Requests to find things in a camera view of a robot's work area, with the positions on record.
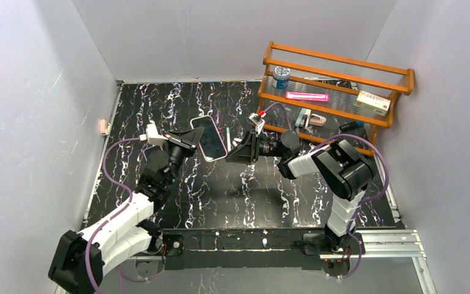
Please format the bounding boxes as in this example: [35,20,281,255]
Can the phone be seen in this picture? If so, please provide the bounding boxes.
[190,115,228,162]

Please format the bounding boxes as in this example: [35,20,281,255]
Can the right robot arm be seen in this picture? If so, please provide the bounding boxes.
[226,130,376,252]

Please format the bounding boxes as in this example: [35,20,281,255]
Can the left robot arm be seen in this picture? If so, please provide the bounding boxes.
[48,124,204,293]

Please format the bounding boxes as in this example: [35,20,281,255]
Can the white pen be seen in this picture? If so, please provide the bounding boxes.
[232,138,242,146]

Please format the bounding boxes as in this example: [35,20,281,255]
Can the green capped white marker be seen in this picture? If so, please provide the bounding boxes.
[226,127,232,152]

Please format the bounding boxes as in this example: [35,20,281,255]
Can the light blue stapler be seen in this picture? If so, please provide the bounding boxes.
[294,108,311,129]

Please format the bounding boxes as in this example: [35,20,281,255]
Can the blue white round jar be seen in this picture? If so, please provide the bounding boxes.
[272,66,291,89]

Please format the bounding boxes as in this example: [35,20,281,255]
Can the orange wooden shelf rack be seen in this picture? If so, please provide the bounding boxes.
[257,42,415,144]

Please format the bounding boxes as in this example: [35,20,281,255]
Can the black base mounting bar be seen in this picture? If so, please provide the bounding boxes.
[160,228,341,271]

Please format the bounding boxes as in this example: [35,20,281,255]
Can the white red small box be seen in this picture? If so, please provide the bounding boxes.
[354,91,391,116]

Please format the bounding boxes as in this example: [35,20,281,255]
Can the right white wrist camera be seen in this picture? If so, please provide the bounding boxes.
[248,110,266,135]

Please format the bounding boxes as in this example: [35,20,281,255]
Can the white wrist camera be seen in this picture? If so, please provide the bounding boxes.
[248,110,266,135]
[139,123,168,146]

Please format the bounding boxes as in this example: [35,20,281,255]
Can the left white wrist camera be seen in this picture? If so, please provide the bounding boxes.
[139,123,168,146]

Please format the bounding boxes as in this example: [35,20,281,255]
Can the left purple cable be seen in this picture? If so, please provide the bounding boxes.
[84,137,167,294]

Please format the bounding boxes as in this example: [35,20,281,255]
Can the purple cable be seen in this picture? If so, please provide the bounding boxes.
[259,102,390,281]
[84,137,167,294]

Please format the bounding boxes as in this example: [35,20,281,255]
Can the pink wall clip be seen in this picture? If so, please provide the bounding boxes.
[99,119,110,136]

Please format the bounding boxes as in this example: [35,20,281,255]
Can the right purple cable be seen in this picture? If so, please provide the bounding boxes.
[259,102,390,281]

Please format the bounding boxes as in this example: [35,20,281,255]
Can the aluminium frame rail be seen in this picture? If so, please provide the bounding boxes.
[153,228,425,258]

